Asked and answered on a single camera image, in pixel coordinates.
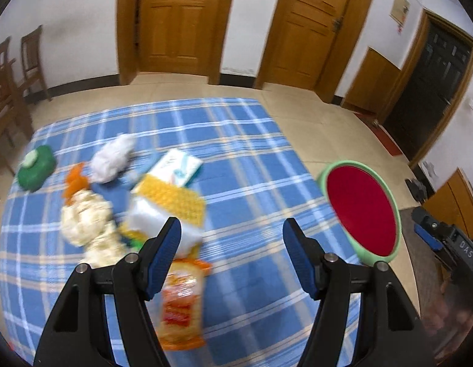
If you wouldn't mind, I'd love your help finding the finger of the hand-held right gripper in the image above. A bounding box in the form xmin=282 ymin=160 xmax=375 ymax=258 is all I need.
xmin=411 ymin=206 xmax=451 ymax=235
xmin=413 ymin=225 xmax=451 ymax=272

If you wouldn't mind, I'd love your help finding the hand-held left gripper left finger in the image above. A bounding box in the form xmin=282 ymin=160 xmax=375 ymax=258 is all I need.
xmin=33 ymin=217 xmax=182 ymax=367

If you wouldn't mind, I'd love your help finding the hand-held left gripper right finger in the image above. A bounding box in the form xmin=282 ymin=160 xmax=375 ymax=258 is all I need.
xmin=282 ymin=218 xmax=438 ymax=367

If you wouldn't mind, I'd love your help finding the yellow and white packet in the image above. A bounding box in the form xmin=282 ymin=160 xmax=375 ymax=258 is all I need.
xmin=124 ymin=174 xmax=207 ymax=258

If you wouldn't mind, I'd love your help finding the orange snack packet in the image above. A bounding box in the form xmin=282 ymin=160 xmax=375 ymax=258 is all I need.
xmin=157 ymin=258 xmax=213 ymax=351

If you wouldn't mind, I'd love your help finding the green bin with red inside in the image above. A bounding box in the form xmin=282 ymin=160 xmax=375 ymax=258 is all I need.
xmin=316 ymin=160 xmax=402 ymax=266

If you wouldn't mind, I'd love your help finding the cream paper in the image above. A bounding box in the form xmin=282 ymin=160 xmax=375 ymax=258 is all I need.
xmin=61 ymin=190 xmax=129 ymax=269

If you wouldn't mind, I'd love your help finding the orange wrapper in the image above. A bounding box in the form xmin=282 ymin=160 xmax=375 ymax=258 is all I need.
xmin=64 ymin=162 xmax=92 ymax=199

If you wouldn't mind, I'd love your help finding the person's right hand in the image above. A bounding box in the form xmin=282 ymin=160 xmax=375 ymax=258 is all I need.
xmin=427 ymin=271 xmax=473 ymax=354

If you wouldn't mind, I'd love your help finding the pair of dark shoes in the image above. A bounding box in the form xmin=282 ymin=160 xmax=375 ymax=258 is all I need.
xmin=405 ymin=178 xmax=429 ymax=202

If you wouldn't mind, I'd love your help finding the brown floor mat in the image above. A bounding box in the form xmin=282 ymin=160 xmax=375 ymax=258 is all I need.
xmin=400 ymin=231 xmax=436 ymax=320

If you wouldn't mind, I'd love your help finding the white cardboard box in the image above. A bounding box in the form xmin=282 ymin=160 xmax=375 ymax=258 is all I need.
xmin=148 ymin=149 xmax=203 ymax=189

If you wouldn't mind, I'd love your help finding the light blue wrapper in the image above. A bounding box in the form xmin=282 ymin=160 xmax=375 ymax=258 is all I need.
xmin=120 ymin=152 xmax=161 ymax=185

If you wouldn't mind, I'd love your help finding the red doormat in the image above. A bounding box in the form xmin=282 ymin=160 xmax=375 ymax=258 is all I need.
xmin=354 ymin=110 xmax=404 ymax=158

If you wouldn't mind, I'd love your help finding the white crumpled tissue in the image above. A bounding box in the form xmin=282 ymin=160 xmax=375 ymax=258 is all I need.
xmin=90 ymin=134 xmax=135 ymax=183

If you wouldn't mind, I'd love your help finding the blue plaid blanket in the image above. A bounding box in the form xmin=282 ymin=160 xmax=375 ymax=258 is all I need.
xmin=0 ymin=97 xmax=375 ymax=367

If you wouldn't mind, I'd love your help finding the green wet wipes pack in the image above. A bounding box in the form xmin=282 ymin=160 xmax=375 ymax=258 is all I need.
xmin=15 ymin=145 xmax=57 ymax=192

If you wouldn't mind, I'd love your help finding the wooden chair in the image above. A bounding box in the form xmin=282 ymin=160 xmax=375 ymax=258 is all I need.
xmin=19 ymin=25 xmax=54 ymax=105
xmin=0 ymin=37 xmax=35 ymax=204

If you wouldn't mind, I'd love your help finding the dark door with wooden frame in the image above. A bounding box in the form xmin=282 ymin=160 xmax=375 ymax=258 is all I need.
xmin=378 ymin=9 xmax=473 ymax=166

